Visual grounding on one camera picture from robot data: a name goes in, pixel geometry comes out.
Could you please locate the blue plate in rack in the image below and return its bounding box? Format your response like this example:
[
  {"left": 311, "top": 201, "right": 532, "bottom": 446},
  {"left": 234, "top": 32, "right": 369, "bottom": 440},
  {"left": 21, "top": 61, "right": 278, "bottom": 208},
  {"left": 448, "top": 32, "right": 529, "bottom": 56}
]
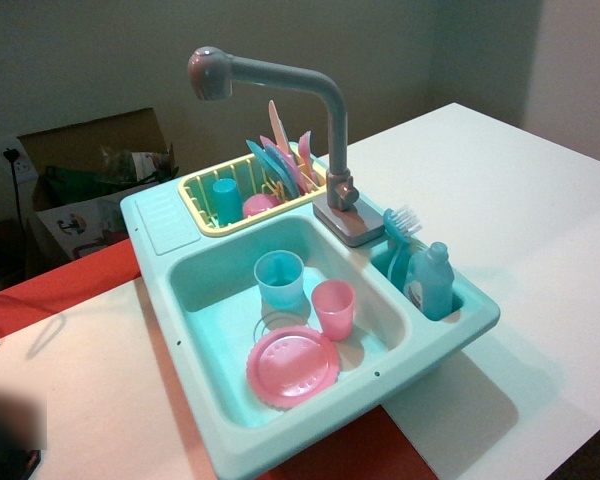
[{"left": 246, "top": 140, "right": 300, "bottom": 199}]

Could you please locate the wall power socket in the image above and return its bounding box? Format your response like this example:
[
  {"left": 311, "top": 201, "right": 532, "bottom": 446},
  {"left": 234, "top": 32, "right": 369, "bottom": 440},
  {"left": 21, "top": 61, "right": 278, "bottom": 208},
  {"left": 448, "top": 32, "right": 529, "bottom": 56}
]
[{"left": 0, "top": 135, "right": 38, "bottom": 184}]

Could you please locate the yellow dish rack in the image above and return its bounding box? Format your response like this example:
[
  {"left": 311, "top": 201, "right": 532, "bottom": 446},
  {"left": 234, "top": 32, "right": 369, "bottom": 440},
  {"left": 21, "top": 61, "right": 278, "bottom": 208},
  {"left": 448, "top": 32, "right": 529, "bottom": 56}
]
[{"left": 177, "top": 154, "right": 326, "bottom": 238}]

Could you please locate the red cloth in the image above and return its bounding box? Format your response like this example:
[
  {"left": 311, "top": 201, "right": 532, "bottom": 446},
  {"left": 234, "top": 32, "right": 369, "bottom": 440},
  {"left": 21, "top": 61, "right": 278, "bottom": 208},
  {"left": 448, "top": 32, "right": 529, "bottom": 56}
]
[{"left": 0, "top": 240, "right": 141, "bottom": 339}]

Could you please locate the peach toy knife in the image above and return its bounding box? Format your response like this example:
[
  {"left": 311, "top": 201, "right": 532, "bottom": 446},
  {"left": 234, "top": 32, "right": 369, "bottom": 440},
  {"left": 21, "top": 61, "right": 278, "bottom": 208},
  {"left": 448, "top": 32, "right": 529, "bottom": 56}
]
[{"left": 267, "top": 99, "right": 317, "bottom": 192}]

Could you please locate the pink cup in sink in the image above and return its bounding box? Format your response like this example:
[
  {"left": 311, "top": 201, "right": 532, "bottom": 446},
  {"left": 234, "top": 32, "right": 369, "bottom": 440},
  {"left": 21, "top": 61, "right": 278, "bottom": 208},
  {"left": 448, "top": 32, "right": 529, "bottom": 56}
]
[{"left": 311, "top": 279, "right": 356, "bottom": 341}]

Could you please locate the pink plate in rack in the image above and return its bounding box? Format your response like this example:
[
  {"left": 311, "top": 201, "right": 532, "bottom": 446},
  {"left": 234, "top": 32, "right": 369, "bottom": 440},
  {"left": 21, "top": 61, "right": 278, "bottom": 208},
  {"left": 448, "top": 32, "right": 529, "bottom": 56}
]
[{"left": 260, "top": 135, "right": 310, "bottom": 194}]

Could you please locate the pink plate in sink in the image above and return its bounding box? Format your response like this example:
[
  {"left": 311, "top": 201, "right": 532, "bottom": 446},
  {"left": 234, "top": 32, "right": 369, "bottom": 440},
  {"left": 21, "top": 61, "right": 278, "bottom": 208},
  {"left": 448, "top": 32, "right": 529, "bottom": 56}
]
[{"left": 246, "top": 325, "right": 340, "bottom": 409}]

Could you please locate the blue dish brush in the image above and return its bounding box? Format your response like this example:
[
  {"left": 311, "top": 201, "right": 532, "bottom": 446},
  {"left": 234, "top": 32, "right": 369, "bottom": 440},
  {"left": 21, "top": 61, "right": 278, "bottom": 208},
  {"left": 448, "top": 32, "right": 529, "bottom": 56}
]
[{"left": 383, "top": 205, "right": 422, "bottom": 290}]

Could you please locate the pink bowl in rack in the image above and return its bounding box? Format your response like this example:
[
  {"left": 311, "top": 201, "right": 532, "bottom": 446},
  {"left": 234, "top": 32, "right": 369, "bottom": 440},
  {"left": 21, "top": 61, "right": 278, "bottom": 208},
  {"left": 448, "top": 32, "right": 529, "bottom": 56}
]
[{"left": 242, "top": 193, "right": 282, "bottom": 218}]

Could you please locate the blue dish soap bottle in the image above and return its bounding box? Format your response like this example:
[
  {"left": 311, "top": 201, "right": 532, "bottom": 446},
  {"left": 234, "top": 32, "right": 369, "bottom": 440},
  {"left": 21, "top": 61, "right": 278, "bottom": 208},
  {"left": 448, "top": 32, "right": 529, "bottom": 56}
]
[{"left": 403, "top": 242, "right": 455, "bottom": 321}]

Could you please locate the grey toy faucet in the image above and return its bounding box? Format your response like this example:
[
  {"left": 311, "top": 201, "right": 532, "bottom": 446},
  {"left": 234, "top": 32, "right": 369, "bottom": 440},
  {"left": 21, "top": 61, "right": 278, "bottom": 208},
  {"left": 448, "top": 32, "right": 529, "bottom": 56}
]
[{"left": 188, "top": 46, "right": 384, "bottom": 247}]

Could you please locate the turquoise toy sink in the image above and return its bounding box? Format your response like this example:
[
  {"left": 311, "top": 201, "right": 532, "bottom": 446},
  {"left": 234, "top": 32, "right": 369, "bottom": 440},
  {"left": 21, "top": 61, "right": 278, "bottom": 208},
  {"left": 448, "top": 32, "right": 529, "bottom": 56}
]
[{"left": 121, "top": 178, "right": 500, "bottom": 479}]

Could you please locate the black power cable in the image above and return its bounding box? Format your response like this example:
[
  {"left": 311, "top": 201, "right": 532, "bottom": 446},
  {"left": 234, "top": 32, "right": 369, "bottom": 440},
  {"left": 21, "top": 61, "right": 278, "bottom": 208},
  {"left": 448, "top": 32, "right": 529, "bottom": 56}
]
[{"left": 3, "top": 148, "right": 27, "bottom": 239}]

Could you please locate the pink toy spoon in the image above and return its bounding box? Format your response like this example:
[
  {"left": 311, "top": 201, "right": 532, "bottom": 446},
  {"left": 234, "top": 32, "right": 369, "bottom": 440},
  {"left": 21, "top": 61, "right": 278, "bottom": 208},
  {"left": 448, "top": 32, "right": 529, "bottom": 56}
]
[{"left": 298, "top": 131, "right": 319, "bottom": 187}]

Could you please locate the blue cup in sink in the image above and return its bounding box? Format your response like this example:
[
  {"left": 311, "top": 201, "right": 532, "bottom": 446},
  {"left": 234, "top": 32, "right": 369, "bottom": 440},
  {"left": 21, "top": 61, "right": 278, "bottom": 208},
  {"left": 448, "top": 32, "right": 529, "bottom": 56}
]
[{"left": 253, "top": 250, "right": 304, "bottom": 310}]

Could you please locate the cardboard box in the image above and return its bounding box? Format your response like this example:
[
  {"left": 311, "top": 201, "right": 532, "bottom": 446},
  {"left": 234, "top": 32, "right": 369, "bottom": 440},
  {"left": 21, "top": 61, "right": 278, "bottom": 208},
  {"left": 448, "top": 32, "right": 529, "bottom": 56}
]
[{"left": 19, "top": 108, "right": 177, "bottom": 265}]

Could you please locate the blue cup in rack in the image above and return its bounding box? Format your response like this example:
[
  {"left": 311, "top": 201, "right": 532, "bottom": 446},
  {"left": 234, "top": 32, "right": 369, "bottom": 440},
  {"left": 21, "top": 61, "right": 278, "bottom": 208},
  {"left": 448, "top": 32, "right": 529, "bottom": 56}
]
[{"left": 212, "top": 178, "right": 243, "bottom": 226}]

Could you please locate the green bag in box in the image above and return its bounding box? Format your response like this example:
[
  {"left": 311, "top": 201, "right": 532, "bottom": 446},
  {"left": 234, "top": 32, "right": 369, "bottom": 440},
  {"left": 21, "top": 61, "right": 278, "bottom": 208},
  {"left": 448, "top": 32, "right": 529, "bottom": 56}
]
[{"left": 42, "top": 166, "right": 179, "bottom": 205}]

